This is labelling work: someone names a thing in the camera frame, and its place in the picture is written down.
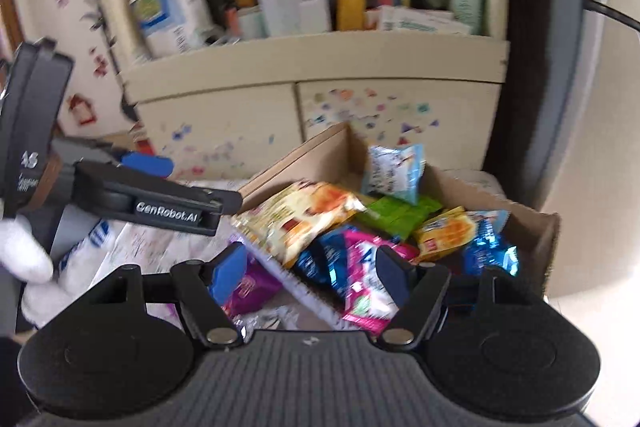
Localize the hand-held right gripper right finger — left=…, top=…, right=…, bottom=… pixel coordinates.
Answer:
left=377, top=247, right=538, bottom=350

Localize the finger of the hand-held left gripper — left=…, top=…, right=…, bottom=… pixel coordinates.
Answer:
left=117, top=151, right=175, bottom=180
left=165, top=184, right=244, bottom=217

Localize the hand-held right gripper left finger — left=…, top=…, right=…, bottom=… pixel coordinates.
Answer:
left=85, top=243, right=248, bottom=348

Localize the purple snack packet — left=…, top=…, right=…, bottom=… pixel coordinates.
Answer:
left=220, top=257, right=283, bottom=318

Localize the pink snack packet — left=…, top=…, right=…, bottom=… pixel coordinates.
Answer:
left=340, top=229, right=421, bottom=335

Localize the green snack packet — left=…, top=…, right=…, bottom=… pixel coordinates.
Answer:
left=355, top=194, right=443, bottom=242

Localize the small yellow snack packet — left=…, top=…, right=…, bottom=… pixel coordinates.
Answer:
left=412, top=207, right=483, bottom=263

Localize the large yellow snack packet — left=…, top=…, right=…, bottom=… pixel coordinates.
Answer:
left=231, top=179, right=367, bottom=269

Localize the light blue snack packet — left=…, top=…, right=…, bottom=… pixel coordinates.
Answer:
left=361, top=143, right=427, bottom=205

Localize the brown cardboard box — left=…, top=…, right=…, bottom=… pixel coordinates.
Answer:
left=235, top=122, right=561, bottom=333

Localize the person's left hand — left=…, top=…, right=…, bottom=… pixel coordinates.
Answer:
left=0, top=214, right=71, bottom=328

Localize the crumpled silver wrapper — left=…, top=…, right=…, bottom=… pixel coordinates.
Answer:
left=232, top=304, right=301, bottom=333

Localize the dark blue snack packet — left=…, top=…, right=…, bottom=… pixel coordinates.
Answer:
left=292, top=232, right=351, bottom=303

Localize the beige wooden cabinet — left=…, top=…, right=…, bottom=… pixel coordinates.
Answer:
left=87, top=0, right=511, bottom=188

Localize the shiny blue snack packet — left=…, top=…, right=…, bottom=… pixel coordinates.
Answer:
left=461, top=219, right=521, bottom=278

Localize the white blue printed bag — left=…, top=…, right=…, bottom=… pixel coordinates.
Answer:
left=55, top=219, right=113, bottom=288

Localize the white and blue carton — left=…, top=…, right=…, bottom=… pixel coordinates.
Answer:
left=129, top=0, right=217, bottom=60

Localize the orange tube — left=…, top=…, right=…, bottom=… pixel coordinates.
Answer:
left=225, top=0, right=256, bottom=40

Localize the flat white box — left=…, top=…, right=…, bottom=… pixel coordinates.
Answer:
left=375, top=5, right=473, bottom=35

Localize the dark door frame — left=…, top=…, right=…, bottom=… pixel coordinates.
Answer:
left=482, top=0, right=586, bottom=212

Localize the black cable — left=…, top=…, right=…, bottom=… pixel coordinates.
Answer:
left=585, top=0, right=640, bottom=32

